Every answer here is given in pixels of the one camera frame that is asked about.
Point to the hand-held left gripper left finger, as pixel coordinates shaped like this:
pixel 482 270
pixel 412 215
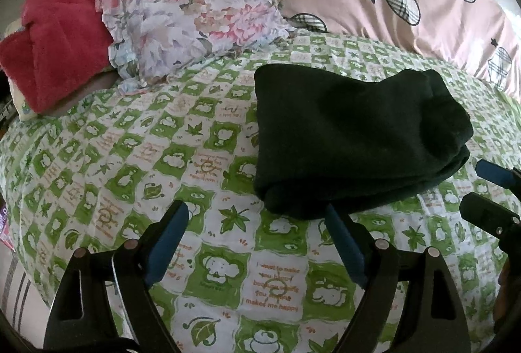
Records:
pixel 167 241

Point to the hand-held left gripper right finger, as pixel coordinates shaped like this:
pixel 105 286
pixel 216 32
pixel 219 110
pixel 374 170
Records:
pixel 346 247

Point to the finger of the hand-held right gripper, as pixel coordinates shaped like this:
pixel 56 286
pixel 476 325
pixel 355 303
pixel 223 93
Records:
pixel 494 173
pixel 488 214

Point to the dark green pants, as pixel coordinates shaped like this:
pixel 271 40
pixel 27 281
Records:
pixel 350 133

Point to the green checkered bedsheet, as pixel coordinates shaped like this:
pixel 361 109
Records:
pixel 163 141

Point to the striped white cloth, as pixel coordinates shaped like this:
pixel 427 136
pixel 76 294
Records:
pixel 18 296

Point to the pink packet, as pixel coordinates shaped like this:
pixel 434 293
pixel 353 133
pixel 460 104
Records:
pixel 5 229

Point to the cream pillow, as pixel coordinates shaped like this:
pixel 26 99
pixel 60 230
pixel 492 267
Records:
pixel 20 100

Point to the floral ruffled pillow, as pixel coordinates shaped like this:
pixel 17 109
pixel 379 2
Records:
pixel 191 19

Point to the red fleece blanket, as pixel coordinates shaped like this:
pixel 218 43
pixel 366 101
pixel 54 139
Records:
pixel 61 35

